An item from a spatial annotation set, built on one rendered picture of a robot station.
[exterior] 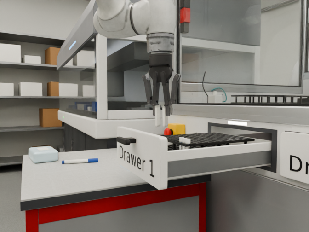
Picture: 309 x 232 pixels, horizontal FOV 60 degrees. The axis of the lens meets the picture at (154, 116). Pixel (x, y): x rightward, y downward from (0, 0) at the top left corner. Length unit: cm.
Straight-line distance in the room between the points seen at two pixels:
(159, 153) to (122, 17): 50
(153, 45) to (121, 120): 74
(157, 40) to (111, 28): 17
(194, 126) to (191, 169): 44
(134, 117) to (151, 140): 96
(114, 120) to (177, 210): 73
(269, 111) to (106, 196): 50
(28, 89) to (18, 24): 112
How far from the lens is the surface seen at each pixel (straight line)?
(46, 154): 116
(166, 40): 85
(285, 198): 78
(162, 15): 86
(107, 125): 149
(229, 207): 94
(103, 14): 91
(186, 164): 61
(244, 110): 83
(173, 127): 109
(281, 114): 76
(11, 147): 482
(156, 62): 85
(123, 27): 91
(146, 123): 157
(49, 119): 441
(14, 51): 436
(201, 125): 100
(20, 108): 478
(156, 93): 88
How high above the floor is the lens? 100
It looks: 3 degrees down
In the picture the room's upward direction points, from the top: straight up
